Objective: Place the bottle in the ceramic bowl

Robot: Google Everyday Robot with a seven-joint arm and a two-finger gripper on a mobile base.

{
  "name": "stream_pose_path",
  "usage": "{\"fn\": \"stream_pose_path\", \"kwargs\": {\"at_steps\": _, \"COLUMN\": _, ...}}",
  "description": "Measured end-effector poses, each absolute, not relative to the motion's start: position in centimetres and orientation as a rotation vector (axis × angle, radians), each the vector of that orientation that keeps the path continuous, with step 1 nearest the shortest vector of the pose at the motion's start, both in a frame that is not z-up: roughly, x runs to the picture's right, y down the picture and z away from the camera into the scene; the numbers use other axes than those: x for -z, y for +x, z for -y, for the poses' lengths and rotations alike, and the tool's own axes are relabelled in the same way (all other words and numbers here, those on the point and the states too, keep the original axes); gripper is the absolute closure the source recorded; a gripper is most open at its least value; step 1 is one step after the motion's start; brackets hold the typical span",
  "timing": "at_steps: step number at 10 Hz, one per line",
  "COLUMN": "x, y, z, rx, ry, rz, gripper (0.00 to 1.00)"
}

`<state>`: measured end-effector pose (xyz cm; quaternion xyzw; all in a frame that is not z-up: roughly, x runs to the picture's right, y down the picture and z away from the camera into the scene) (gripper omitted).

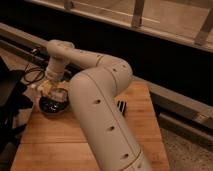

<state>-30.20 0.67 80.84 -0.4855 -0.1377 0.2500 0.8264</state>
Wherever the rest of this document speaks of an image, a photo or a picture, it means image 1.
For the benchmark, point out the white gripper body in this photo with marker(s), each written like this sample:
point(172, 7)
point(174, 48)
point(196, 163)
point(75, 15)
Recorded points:
point(52, 91)

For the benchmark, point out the dark ceramic bowl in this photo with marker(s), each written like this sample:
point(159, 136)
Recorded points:
point(52, 107)

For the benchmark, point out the wooden railing frame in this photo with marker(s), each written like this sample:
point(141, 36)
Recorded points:
point(187, 22)

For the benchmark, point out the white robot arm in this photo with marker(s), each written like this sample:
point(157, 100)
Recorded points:
point(92, 94)

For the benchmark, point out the black striped object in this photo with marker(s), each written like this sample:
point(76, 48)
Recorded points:
point(122, 106)

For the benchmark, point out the metal floor rail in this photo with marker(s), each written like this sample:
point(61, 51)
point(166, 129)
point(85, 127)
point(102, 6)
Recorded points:
point(181, 114)

